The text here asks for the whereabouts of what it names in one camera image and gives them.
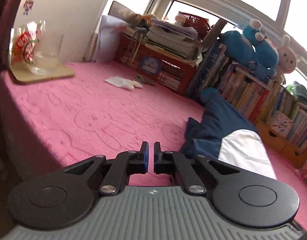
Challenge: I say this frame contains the red printed glass mug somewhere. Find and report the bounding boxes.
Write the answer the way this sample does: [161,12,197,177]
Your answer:
[9,20,46,67]

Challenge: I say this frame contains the grey braided cord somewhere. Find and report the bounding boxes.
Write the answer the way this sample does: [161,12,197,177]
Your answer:
[132,26,147,60]

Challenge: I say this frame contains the white printed cardboard box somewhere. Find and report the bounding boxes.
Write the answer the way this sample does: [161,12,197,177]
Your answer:
[267,110,294,138]

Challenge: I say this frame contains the row of yellow green books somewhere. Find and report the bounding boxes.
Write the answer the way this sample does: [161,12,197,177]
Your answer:
[264,80,307,143]

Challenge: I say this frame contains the crumpled white tissue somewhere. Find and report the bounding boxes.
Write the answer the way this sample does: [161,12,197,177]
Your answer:
[104,76,143,90]

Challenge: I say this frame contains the small wall sticker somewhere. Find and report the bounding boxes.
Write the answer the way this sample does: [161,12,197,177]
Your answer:
[23,0,34,16]

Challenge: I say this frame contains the blue plush toy white ears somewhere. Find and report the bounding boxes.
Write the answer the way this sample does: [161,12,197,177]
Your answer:
[219,19,266,65]

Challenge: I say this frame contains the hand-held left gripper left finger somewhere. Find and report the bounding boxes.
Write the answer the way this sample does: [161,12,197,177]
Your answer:
[63,141,149,196]

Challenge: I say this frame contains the wooden coaster board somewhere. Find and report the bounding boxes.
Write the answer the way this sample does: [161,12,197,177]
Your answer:
[10,61,75,85]

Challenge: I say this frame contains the pink white rabbit plush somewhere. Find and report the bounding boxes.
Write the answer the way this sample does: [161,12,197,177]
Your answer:
[272,34,303,84]

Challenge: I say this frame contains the wooden drawer organizer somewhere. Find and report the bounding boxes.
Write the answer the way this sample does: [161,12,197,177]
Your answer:
[255,120,307,169]

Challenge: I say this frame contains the pink rabbit-print blanket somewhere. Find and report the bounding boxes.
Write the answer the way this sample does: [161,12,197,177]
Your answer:
[0,60,307,233]

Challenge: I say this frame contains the stack of green cloths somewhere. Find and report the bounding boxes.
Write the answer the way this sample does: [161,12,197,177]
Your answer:
[285,81,307,107]

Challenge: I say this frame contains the blue pompom ball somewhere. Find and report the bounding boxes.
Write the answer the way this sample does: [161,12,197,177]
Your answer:
[202,87,220,100]

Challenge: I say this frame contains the white paper bag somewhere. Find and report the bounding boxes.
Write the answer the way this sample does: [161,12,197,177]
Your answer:
[92,15,130,63]

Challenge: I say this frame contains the clear glass cup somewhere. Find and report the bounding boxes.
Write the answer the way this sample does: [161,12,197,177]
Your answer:
[31,31,64,75]

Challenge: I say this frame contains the grid cutting mat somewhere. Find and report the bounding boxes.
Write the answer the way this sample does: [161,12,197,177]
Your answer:
[108,1,136,23]

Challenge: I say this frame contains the cardboard tube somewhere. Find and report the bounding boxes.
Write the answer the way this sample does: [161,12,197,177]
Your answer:
[202,17,228,45]

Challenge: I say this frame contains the stack of papers and booklets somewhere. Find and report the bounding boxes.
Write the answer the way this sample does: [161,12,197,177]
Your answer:
[145,20,201,60]

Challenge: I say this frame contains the navy and white jacket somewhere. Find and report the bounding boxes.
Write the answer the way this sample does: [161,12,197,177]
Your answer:
[180,95,278,180]

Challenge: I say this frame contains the large red plastic basket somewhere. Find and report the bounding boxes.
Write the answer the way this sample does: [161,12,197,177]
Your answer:
[115,31,196,97]

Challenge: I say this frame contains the row of tall colourful books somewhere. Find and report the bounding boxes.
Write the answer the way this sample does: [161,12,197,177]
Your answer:
[185,40,274,123]

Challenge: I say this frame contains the small red plastic basket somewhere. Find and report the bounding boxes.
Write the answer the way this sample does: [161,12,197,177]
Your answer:
[177,11,210,34]

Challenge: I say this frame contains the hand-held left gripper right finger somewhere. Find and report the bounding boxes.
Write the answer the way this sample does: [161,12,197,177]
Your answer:
[153,141,240,195]

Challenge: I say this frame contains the small grey object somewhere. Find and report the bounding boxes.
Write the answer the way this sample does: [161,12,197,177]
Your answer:
[135,74,156,87]

